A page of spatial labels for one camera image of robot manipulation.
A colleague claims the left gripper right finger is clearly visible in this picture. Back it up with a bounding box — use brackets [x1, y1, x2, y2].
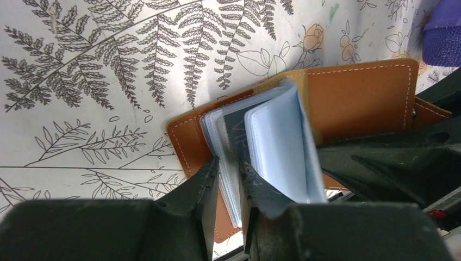
[239, 162, 452, 260]

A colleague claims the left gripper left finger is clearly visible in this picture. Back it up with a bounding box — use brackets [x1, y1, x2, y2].
[1, 157, 219, 260]

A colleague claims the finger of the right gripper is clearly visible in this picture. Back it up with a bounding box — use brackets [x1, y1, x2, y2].
[318, 70, 460, 209]

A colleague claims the brown leather card holder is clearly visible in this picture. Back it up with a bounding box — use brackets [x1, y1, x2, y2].
[165, 57, 453, 245]

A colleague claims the floral table mat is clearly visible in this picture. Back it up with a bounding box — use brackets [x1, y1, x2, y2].
[0, 0, 461, 260]

